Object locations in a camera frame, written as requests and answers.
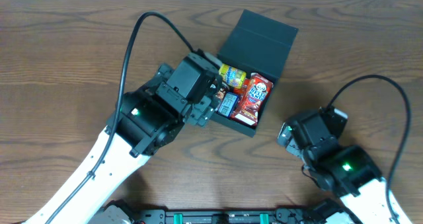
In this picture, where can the yellow snack cup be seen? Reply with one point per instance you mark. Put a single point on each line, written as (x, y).
(232, 76)

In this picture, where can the black mounting rail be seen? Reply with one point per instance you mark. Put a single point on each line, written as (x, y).
(327, 212)

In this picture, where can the red Hello Panda box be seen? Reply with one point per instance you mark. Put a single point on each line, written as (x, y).
(252, 99)

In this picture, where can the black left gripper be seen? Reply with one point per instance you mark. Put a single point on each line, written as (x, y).
(205, 108)

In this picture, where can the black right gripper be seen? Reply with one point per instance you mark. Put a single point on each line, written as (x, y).
(289, 145)

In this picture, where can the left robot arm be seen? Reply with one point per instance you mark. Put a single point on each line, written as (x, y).
(148, 119)

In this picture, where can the dark green box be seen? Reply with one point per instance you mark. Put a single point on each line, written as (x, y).
(260, 45)

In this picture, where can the red snack bag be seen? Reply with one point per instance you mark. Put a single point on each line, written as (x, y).
(240, 91)

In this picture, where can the small blue carton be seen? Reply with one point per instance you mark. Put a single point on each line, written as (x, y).
(228, 104)

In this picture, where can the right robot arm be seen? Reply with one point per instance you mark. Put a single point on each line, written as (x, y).
(346, 171)

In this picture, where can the red Pringles can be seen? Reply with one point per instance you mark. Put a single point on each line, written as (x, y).
(222, 91)

